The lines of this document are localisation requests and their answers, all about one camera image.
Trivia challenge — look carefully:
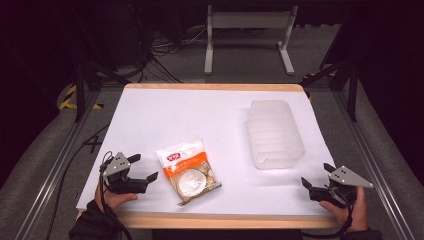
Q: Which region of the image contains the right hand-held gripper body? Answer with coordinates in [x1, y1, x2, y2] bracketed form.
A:
[308, 165, 375, 210]

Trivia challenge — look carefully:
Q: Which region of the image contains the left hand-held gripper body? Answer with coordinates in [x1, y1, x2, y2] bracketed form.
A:
[102, 151, 148, 195]

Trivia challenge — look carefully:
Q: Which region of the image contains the orange and white snack packet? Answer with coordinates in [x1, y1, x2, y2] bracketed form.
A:
[155, 139, 223, 207]

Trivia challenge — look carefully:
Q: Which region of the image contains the clear plastic container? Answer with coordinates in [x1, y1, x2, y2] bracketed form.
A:
[246, 98, 306, 171]

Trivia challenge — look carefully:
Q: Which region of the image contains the person's left hand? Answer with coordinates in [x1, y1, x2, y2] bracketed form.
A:
[94, 182, 139, 215]

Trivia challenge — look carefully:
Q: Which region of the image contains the person's right hand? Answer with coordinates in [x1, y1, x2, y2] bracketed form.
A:
[318, 186, 370, 233]

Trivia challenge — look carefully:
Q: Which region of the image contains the white table sheet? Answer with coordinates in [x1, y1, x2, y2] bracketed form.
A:
[76, 87, 338, 216]

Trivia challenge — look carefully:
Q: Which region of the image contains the black metal stand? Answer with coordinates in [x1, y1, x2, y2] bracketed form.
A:
[300, 59, 360, 123]
[73, 54, 132, 124]

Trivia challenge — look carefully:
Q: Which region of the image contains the yellow and black hazard tape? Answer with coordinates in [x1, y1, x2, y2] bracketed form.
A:
[58, 84, 105, 111]

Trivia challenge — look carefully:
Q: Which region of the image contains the white metal stand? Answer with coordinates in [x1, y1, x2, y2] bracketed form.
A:
[203, 4, 299, 76]

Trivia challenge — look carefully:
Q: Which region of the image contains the aluminium floor rail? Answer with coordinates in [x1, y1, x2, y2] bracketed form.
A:
[332, 89, 416, 240]
[14, 89, 102, 240]

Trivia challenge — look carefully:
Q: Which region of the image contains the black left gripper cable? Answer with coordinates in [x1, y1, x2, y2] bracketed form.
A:
[98, 150, 134, 240]

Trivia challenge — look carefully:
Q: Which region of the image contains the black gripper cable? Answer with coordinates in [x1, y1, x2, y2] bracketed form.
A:
[301, 191, 355, 240]
[98, 150, 134, 240]

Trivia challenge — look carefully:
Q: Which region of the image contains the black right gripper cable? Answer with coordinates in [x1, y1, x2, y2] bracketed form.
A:
[301, 191, 355, 240]

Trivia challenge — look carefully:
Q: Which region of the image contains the thin black floor cable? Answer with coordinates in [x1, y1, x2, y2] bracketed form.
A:
[45, 123, 112, 240]

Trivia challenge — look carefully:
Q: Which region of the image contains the tangle of black floor cables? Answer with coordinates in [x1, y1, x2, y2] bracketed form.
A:
[128, 3, 209, 84]

